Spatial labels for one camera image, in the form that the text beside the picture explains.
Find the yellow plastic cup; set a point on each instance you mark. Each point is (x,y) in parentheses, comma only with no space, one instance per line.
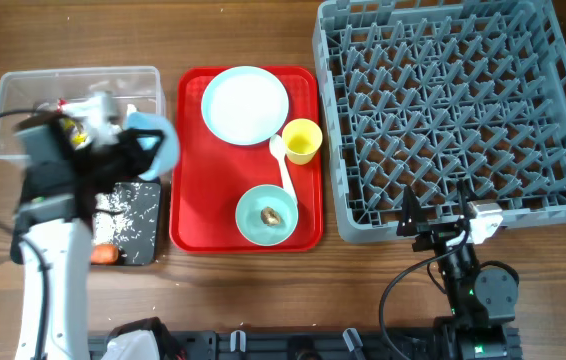
(302,138)

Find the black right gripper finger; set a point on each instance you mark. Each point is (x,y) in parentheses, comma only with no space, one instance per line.
(413,219)
(463,195)

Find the clear plastic waste bin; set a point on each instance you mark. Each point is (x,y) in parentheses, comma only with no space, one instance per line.
(41,89)

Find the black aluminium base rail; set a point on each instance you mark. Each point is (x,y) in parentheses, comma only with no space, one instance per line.
(283,345)

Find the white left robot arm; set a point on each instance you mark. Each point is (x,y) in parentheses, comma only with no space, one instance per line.
(55,309)

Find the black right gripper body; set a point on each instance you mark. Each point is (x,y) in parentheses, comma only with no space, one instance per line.
(435,236)

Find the orange carrot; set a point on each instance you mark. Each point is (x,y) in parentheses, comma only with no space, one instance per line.
(104,254)

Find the red candy wrapper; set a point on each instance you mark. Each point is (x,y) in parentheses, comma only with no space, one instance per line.
(61,105)

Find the white plastic spoon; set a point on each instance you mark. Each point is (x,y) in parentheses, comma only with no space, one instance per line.
(278,151)

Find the light blue rice bowl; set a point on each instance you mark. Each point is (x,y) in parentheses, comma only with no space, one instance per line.
(168,148)

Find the white rice grains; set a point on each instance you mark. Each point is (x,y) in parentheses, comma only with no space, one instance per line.
(128,217)

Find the large light blue plate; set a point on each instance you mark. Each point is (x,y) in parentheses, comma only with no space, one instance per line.
(245,105)

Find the yellow silver foil wrapper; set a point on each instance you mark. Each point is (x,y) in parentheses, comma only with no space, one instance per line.
(75,132)

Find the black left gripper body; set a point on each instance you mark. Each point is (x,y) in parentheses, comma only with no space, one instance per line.
(126,151)

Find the grey plastic dishwasher rack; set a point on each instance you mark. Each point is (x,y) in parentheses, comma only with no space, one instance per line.
(426,94)

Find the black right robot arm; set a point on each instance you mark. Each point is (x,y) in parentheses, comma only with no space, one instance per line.
(482,295)

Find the brown food scrap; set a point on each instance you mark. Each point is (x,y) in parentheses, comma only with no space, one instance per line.
(270,217)

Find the black waste tray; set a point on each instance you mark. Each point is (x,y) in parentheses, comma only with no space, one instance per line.
(87,221)

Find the light green bowl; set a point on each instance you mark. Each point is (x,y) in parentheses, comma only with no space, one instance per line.
(248,221)

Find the white tissue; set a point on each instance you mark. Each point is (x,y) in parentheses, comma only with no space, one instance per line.
(130,109)

